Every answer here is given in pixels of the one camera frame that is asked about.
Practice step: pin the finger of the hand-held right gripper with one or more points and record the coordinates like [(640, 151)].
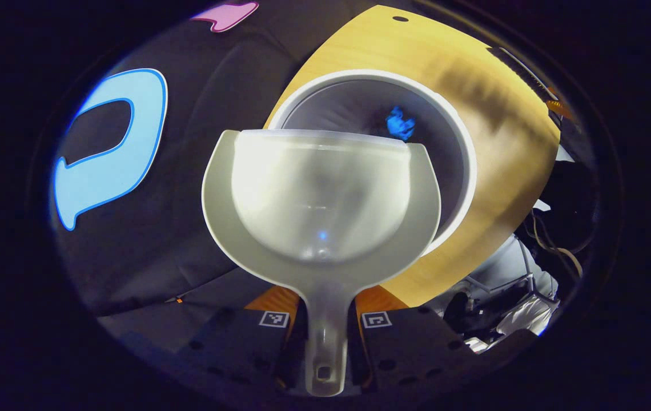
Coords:
[(522, 71)]

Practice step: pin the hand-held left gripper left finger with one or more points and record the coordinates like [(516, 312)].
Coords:
[(290, 351)]

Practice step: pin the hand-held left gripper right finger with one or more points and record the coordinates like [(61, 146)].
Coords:
[(360, 354)]

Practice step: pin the white ribbed garbage bin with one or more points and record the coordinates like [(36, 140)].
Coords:
[(451, 165)]

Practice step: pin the blue paper ball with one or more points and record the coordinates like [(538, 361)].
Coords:
[(400, 125)]

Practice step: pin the white plastic dustpan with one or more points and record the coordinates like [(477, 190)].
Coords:
[(325, 188)]

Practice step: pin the light grey fabric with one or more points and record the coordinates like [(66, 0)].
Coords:
[(508, 262)]

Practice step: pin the white cloth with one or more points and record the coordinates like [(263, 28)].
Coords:
[(531, 314)]

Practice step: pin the black backdrop cloth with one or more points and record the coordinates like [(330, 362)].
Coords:
[(188, 200)]

